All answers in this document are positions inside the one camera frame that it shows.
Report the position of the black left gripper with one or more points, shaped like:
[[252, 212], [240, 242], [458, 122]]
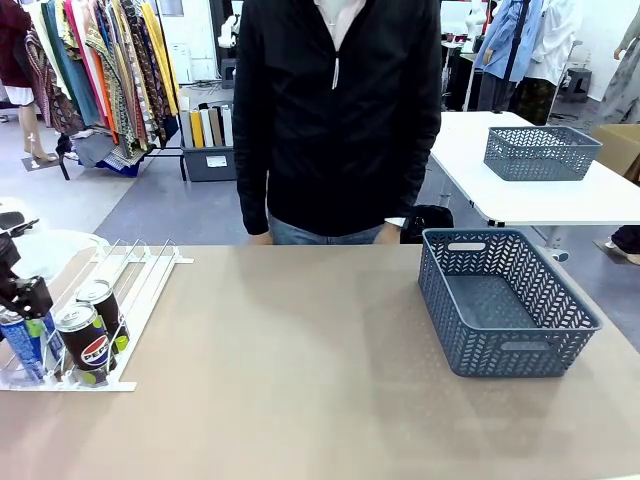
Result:
[[31, 296]]

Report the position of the black Pepsi can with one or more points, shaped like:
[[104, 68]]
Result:
[[87, 345], [107, 307]]

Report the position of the blue-grey basket with sticker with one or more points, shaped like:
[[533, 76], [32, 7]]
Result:
[[495, 300]]

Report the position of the blue-grey plastic basket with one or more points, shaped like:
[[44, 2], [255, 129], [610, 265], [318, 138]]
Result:
[[540, 157]]

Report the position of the person's right forearm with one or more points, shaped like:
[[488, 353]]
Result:
[[252, 200]]

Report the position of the person's left forearm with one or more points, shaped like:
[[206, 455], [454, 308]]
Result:
[[407, 190]]

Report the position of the person's right hand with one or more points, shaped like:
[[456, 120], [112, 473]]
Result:
[[261, 239]]

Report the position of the person's left hand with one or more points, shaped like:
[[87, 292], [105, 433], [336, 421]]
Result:
[[387, 235]]

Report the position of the white cover sheet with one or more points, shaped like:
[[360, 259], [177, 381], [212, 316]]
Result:
[[55, 250]]

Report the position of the black metal clothes rack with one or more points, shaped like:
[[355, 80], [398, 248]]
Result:
[[64, 167]]

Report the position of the grey fabric pile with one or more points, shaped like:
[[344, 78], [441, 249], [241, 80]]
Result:
[[95, 147]]

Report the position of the mannequin legs with stand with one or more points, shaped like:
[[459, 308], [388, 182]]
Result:
[[30, 130]]

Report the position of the grey storage bin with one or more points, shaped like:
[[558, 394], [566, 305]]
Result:
[[207, 162]]

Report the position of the orange garment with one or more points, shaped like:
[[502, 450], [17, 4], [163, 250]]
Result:
[[102, 87]]

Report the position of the yellow fabric board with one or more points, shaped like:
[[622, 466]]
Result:
[[196, 129]]

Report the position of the white fabric board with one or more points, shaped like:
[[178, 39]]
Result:
[[227, 125], [206, 127]]

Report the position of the teal green garment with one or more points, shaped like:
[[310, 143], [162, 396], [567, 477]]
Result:
[[70, 60]]

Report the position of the brown fabric board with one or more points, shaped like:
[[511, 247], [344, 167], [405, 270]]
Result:
[[216, 126]]

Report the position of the dark red garment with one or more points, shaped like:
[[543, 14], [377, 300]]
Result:
[[12, 40]]

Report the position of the yellow garment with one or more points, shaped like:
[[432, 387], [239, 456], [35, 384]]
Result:
[[160, 50]]

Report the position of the black stool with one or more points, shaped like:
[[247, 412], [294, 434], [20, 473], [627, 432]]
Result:
[[227, 72]]

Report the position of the person in black jacket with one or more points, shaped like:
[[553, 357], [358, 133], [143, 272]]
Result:
[[340, 150]]

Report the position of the black bag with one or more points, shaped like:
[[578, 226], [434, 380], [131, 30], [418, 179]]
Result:
[[432, 220]]

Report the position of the white folding table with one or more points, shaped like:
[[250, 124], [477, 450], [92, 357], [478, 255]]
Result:
[[525, 200]]

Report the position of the grey trousers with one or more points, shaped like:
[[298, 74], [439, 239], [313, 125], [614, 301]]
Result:
[[492, 92]]

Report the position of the table caster wheel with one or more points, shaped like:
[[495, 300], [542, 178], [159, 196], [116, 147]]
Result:
[[560, 256]]

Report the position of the white mannequin bust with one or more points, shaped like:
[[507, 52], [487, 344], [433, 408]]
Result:
[[472, 22]]

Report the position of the dark patterned skirt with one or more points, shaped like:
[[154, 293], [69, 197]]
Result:
[[537, 100]]

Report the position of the light blue shirt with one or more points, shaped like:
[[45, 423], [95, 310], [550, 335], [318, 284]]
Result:
[[505, 35]]

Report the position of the black stand pole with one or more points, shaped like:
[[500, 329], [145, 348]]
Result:
[[515, 40]]

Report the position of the grey plastic stool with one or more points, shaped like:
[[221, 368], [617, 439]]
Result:
[[575, 85]]

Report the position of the white shirt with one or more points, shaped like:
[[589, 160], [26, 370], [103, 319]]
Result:
[[555, 40]]

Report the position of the bystander's leg and shoe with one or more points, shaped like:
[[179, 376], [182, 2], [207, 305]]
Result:
[[625, 242]]

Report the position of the cardboard box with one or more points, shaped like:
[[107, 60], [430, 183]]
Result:
[[620, 145]]

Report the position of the mannequin in grey dress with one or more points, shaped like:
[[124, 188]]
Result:
[[622, 85]]

